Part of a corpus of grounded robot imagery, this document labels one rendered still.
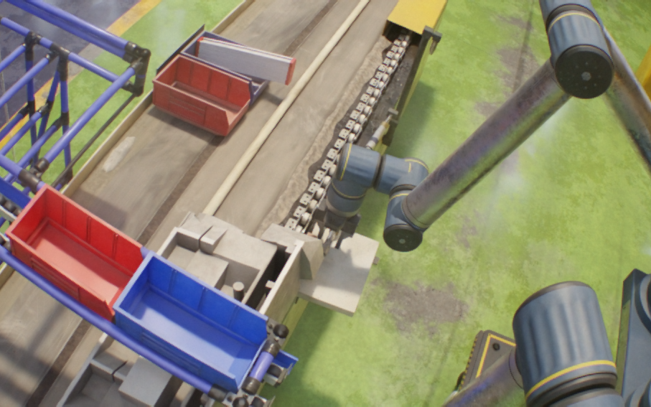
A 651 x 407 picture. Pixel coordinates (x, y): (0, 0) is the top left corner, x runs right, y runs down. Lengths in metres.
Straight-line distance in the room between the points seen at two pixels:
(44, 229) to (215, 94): 1.23
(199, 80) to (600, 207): 2.66
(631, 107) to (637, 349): 0.74
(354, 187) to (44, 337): 1.04
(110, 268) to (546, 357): 1.02
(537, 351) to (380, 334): 2.14
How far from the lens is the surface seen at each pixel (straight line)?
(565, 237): 3.89
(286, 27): 3.13
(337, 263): 2.17
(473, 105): 4.36
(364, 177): 1.90
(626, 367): 1.97
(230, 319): 1.46
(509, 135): 1.55
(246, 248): 1.96
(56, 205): 1.55
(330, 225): 2.01
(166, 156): 2.43
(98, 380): 1.77
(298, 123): 2.63
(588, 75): 1.43
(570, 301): 0.95
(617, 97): 1.76
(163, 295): 1.52
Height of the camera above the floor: 2.52
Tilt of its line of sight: 48 degrees down
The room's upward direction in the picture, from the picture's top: 17 degrees clockwise
